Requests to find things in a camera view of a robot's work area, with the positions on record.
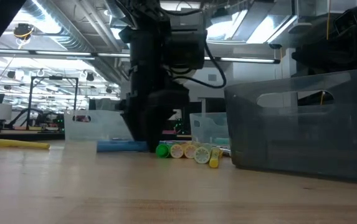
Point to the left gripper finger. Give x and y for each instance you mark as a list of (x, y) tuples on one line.
[(153, 133)]

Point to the thick yellow highlighter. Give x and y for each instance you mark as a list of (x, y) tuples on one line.
[(177, 151), (190, 151)]

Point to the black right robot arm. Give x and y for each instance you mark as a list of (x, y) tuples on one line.
[(337, 53)]

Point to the clear plastic bin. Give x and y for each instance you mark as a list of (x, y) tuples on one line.
[(103, 127), (209, 124)]

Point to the ceiling light bar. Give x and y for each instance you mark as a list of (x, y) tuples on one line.
[(63, 53), (246, 59)]

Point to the black metal stand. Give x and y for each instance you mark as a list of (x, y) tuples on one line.
[(31, 102)]

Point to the smoky grey plastic bin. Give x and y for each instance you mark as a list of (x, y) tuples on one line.
[(302, 140)]

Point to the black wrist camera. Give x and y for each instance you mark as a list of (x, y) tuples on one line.
[(184, 46)]

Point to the silver ceiling duct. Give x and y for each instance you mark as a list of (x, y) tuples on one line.
[(72, 31)]

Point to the black aluminium rig frame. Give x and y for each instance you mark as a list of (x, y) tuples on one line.
[(25, 136)]

